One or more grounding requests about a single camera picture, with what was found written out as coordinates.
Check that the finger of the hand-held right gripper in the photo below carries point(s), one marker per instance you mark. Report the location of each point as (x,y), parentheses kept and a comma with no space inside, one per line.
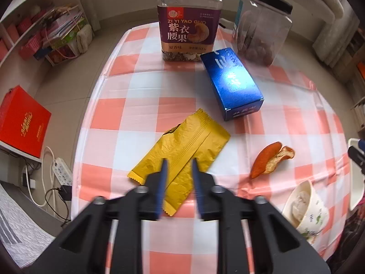
(356,155)

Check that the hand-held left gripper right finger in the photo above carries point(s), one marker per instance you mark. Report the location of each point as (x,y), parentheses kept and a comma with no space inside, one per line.
(198,188)

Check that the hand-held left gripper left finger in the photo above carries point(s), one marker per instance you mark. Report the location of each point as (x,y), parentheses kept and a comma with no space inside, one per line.
(161,188)

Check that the white bin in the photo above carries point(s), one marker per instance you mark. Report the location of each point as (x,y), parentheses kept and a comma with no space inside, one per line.
(356,188)

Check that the gold foil wrapper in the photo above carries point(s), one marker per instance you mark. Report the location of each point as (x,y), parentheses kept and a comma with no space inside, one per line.
(182,137)

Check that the green print paper cup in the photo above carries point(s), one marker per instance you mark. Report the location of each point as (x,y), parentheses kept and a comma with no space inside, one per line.
(313,208)

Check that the wooden bookshelf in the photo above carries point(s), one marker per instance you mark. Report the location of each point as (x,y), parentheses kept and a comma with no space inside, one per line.
(353,85)

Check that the orange peel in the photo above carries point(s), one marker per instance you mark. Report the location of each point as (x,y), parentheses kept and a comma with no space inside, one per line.
(271,158)

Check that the black charger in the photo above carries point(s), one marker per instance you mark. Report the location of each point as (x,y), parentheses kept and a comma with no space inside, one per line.
(65,193)

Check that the white power strip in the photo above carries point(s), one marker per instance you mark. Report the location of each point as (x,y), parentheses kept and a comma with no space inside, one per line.
(63,172)

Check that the blue cardboard box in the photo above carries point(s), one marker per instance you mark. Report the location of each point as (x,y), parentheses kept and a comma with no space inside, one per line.
(231,85)

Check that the beige curtain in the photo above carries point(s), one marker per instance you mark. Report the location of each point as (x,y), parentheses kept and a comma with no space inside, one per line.
(336,40)

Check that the grey striped fabric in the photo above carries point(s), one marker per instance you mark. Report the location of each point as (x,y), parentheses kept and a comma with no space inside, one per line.
(20,225)

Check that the red gift box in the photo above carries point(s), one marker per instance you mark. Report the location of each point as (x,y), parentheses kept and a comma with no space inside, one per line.
(22,122)

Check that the clear jar with black lid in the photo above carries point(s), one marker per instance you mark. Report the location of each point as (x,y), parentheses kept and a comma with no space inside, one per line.
(265,31)

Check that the purple label nut jar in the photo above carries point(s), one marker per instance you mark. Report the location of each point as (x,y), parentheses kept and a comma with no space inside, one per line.
(188,28)

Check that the beige pouch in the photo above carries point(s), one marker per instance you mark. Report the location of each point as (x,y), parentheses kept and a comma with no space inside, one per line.
(84,38)

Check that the stack of papers and boxes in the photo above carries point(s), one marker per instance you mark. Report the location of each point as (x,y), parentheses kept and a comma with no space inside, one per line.
(64,31)

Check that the large pink basket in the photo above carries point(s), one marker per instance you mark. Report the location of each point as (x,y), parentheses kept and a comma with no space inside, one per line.
(31,45)

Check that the small pink basket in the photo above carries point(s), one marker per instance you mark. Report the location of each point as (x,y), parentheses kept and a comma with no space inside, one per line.
(24,25)

